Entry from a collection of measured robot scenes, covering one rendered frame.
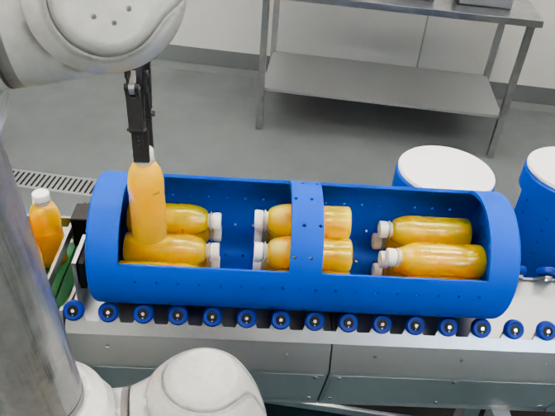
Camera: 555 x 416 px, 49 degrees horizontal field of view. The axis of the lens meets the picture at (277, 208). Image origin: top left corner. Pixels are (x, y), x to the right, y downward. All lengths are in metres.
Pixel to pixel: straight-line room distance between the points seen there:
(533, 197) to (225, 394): 1.35
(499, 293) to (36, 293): 0.96
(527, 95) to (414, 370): 3.71
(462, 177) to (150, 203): 0.96
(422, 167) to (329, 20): 2.93
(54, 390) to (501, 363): 1.07
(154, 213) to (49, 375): 0.57
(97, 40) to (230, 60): 4.43
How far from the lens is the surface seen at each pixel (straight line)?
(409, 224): 1.41
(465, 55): 4.79
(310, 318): 1.37
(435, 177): 1.80
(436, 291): 1.31
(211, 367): 0.83
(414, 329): 1.42
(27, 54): 0.45
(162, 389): 0.82
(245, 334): 1.39
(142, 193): 1.20
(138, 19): 0.41
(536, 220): 1.98
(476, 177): 1.84
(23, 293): 0.63
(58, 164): 3.74
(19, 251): 0.61
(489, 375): 1.55
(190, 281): 1.25
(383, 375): 1.48
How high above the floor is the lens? 1.95
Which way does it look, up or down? 36 degrees down
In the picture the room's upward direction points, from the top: 5 degrees clockwise
